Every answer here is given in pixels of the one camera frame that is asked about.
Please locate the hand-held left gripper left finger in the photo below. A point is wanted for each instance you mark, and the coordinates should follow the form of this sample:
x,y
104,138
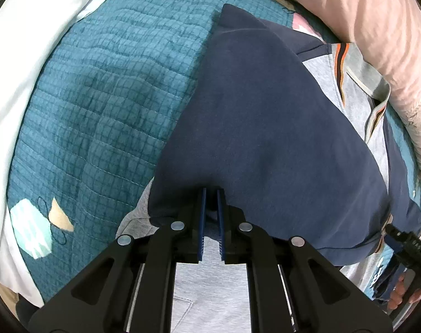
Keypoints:
x,y
202,222

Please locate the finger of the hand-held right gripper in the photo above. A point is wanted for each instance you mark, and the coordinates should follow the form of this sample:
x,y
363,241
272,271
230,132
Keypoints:
x,y
395,235

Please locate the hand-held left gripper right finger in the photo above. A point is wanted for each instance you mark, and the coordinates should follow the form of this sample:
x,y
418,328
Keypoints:
x,y
221,222

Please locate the grey and navy sweatshirt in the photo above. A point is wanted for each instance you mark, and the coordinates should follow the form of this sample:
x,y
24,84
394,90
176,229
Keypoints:
x,y
266,128

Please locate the person's right hand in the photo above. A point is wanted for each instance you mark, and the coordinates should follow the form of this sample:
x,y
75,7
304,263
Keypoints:
x,y
399,289

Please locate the teal quilted blanket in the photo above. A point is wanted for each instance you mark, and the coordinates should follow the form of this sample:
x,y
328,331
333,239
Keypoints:
x,y
109,93

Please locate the pink duvet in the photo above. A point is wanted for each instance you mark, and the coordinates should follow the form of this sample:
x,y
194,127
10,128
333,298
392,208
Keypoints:
x,y
377,24

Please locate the white bed sheet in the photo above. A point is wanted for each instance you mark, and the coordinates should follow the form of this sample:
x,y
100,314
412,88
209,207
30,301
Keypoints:
x,y
19,76

